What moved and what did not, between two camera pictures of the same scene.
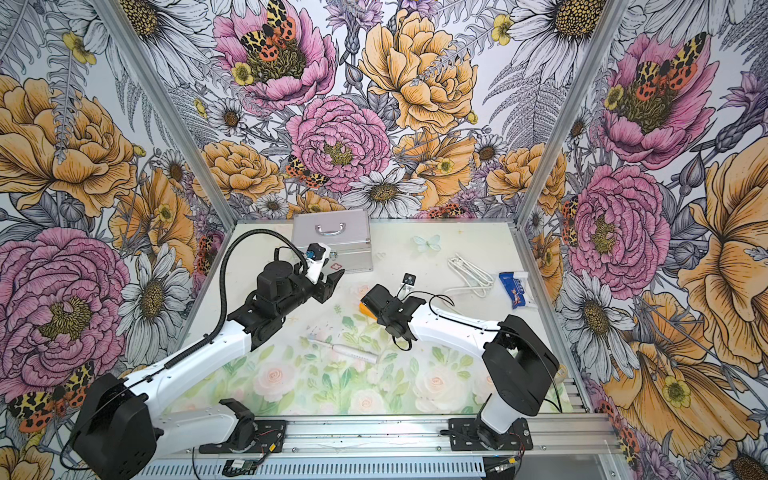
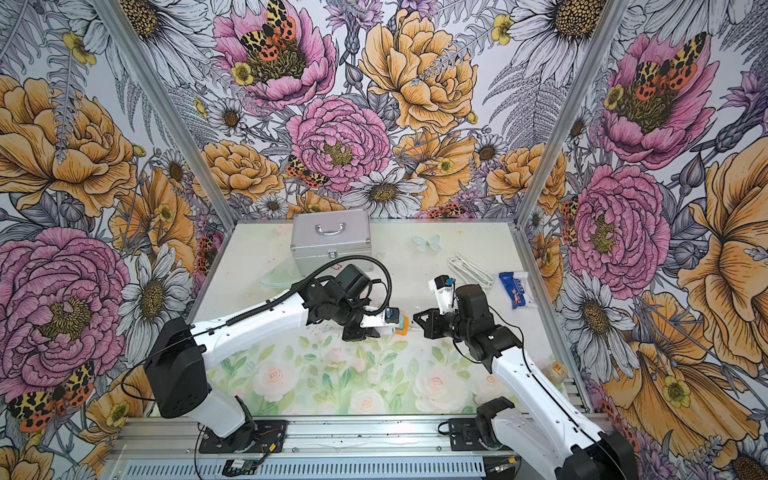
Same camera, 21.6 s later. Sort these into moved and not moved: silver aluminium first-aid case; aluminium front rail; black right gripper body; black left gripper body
Moved: black left gripper body; black right gripper body
Not moved: silver aluminium first-aid case; aluminium front rail
